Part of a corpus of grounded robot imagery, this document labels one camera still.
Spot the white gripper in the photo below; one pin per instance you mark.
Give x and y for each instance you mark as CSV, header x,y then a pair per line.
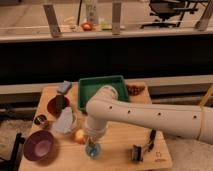
x,y
93,135

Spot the purple bowl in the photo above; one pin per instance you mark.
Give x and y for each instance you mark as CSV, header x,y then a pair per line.
x,y
38,145

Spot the black office chair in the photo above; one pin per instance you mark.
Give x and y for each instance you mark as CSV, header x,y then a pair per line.
x,y
165,9

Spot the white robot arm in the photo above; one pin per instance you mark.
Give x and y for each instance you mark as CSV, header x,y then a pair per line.
x,y
187,121

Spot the small blue cup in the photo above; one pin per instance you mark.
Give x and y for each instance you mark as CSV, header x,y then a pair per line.
x,y
92,149

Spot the red yellow apple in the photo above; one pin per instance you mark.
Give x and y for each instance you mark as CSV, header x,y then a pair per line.
x,y
79,137

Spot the brown pastry slice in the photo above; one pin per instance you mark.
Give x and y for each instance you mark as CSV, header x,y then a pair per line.
x,y
134,90

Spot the dark block in bowl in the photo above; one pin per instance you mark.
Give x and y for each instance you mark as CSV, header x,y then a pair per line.
x,y
60,102

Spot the blue sponge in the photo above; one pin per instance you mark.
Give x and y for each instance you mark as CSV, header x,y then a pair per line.
x,y
64,87

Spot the clear plastic cup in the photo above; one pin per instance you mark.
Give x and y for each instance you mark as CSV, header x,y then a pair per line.
x,y
66,122

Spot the black chair edge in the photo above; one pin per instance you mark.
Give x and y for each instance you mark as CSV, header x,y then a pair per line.
x,y
9,165

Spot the green plastic tray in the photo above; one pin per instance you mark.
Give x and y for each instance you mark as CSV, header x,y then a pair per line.
x,y
87,87

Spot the black handled fork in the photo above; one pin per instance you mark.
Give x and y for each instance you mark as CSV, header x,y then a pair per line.
x,y
152,137

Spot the red-brown bowl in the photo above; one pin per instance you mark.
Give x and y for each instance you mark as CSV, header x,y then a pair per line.
x,y
51,107

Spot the red fruit on shelf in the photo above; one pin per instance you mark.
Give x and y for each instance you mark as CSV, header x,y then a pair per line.
x,y
87,26

